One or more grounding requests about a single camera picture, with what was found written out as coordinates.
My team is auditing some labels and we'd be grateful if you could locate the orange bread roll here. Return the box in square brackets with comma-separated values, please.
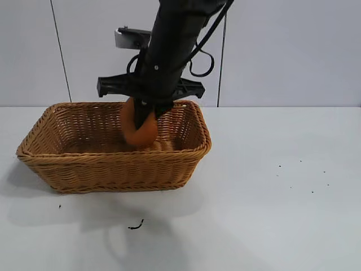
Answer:
[120, 97, 158, 146]

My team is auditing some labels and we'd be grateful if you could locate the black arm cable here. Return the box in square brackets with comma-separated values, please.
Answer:
[186, 0, 235, 77]

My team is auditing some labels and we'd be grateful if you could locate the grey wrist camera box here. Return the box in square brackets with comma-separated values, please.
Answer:
[115, 26, 151, 50]

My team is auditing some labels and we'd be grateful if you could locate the tan woven wicker basket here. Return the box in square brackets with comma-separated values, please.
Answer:
[16, 99, 213, 195]

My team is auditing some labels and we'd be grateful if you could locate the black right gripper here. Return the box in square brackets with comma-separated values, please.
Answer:
[97, 72, 205, 130]

